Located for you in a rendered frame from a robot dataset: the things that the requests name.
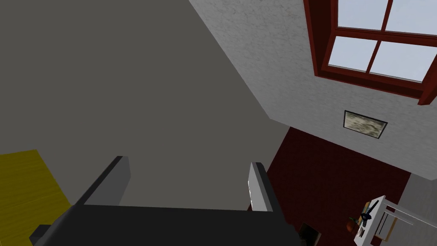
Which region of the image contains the yellow wooden door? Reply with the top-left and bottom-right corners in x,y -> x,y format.
0,149 -> 73,246

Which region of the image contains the white shelf with items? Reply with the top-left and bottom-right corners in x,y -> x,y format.
346,195 -> 437,246

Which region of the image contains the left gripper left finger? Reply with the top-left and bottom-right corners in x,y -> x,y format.
74,155 -> 131,207

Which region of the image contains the dark framed wall picture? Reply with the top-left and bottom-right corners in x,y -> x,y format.
343,110 -> 388,140

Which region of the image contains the red framed window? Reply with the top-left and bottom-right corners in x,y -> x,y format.
303,0 -> 437,106

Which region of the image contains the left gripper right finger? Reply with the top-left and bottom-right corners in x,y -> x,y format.
248,162 -> 281,212

